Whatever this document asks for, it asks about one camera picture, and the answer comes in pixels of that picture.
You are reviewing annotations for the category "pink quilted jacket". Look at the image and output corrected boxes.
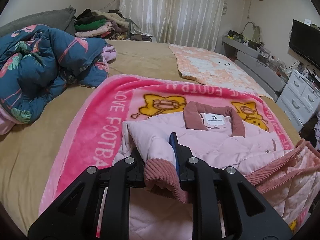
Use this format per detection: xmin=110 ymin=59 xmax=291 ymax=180
xmin=115 ymin=102 xmax=319 ymax=239

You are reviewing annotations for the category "pile of assorted clothes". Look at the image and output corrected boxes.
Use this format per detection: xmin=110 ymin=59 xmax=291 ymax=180
xmin=74 ymin=9 xmax=156 ymax=42

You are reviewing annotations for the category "tan bed sheet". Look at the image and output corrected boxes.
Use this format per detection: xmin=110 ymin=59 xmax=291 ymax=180
xmin=1 ymin=41 xmax=300 ymax=232

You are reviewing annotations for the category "pink cartoon fleece blanket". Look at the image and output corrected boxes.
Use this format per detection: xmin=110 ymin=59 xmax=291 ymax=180
xmin=39 ymin=75 xmax=319 ymax=239

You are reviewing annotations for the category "lilac cloth on chair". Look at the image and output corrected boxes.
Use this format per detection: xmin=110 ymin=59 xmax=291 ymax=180
xmin=314 ymin=111 xmax=320 ymax=151

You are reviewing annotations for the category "white drawer cabinet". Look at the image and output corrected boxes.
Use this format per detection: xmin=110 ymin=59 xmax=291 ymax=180
xmin=276 ymin=69 xmax=320 ymax=132

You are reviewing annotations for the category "peach white patterned blanket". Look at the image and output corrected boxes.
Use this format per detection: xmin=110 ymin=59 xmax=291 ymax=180
xmin=169 ymin=44 xmax=271 ymax=98

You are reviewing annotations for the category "blue flamingo print duvet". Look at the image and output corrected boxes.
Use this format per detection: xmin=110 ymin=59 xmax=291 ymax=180
xmin=1 ymin=24 xmax=117 ymax=134

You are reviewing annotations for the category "black flat screen television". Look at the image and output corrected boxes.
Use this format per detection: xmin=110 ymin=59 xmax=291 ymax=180
xmin=289 ymin=20 xmax=320 ymax=69

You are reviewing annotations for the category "grey pillow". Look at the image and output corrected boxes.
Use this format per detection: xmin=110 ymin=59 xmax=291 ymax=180
xmin=1 ymin=6 xmax=76 ymax=37

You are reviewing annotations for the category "white striped curtain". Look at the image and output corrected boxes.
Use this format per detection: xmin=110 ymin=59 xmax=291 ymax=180
xmin=119 ymin=0 xmax=225 ymax=51

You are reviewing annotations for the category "grey wall shelf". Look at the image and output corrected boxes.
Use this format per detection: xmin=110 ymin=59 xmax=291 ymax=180
xmin=222 ymin=35 xmax=286 ymax=101

